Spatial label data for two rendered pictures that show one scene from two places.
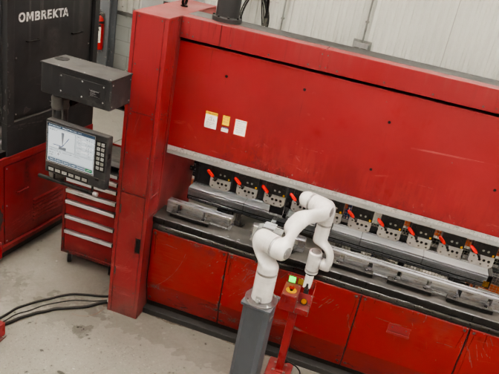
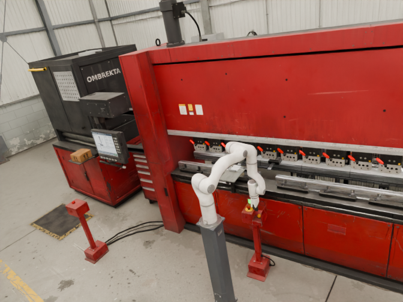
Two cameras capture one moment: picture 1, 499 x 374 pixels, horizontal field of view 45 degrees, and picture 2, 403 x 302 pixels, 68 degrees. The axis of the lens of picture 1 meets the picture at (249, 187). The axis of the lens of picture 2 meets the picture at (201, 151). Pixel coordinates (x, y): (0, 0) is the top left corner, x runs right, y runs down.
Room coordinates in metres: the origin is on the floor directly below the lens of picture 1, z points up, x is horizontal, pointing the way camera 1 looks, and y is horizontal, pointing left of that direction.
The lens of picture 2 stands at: (1.02, -1.01, 2.57)
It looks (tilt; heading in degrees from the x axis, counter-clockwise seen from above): 25 degrees down; 23
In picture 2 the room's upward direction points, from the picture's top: 10 degrees counter-clockwise
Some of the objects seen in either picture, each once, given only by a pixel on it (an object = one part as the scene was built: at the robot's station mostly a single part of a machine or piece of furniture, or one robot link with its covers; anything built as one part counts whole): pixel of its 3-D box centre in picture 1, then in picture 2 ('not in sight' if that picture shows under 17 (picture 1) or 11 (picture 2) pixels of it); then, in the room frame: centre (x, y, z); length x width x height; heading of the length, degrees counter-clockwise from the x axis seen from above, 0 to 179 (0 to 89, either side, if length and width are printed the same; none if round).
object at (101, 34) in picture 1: (97, 29); not in sight; (8.57, 2.57, 1.04); 0.18 x 0.17 x 0.56; 72
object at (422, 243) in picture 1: (420, 234); (336, 156); (3.52, -1.17, 1.26); 0.15 x 0.09 x 0.17; 77
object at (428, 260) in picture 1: (333, 231); (283, 164); (3.95, -0.67, 0.93); 2.30 x 0.14 x 0.10; 77
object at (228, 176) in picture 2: (267, 235); (231, 174); (3.59, -0.18, 1.00); 0.26 x 0.18 x 0.01; 167
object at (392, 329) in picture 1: (398, 331); (336, 229); (3.36, -1.18, 0.59); 0.15 x 0.02 x 0.07; 77
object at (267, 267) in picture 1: (266, 251); (202, 188); (2.85, -0.16, 1.30); 0.19 x 0.12 x 0.24; 53
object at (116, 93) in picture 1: (82, 130); (112, 132); (3.54, 1.12, 1.53); 0.51 x 0.25 x 0.85; 74
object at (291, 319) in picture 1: (286, 338); (256, 240); (3.31, -0.45, 0.39); 0.05 x 0.05 x 0.54; 79
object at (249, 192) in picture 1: (249, 185); (216, 144); (3.78, 0.00, 1.26); 0.15 x 0.09 x 0.17; 77
